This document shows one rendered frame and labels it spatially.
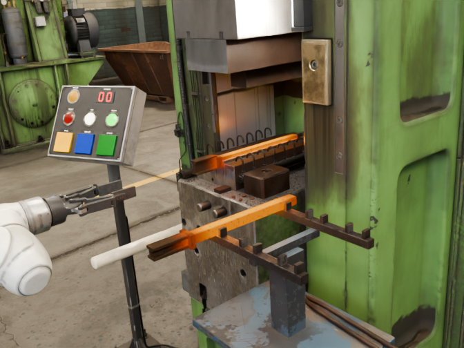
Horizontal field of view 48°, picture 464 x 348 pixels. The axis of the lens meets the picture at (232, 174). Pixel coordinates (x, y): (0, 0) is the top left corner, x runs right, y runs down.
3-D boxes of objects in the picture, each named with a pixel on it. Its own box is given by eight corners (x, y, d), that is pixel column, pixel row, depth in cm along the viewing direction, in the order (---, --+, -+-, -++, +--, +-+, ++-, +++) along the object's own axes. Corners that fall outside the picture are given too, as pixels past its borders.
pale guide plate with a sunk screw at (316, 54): (326, 105, 138) (326, 40, 132) (302, 102, 144) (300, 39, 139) (332, 104, 139) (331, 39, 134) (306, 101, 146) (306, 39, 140)
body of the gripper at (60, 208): (42, 221, 133) (76, 211, 138) (54, 231, 127) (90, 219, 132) (36, 194, 130) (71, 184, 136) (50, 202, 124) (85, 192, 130)
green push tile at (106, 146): (111, 155, 182) (116, 135, 183) (95, 154, 185) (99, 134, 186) (115, 156, 183) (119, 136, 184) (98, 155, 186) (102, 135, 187)
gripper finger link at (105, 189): (100, 197, 141) (99, 196, 142) (123, 190, 145) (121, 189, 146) (98, 186, 140) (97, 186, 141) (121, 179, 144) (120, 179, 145)
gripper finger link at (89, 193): (70, 212, 133) (65, 211, 134) (99, 197, 142) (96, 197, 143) (68, 197, 132) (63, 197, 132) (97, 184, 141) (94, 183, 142)
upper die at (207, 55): (228, 74, 147) (226, 39, 144) (187, 70, 162) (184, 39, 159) (324, 56, 172) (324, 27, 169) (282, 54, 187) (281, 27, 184)
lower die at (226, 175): (235, 190, 158) (234, 163, 156) (197, 177, 173) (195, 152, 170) (325, 158, 183) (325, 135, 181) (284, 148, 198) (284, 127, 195)
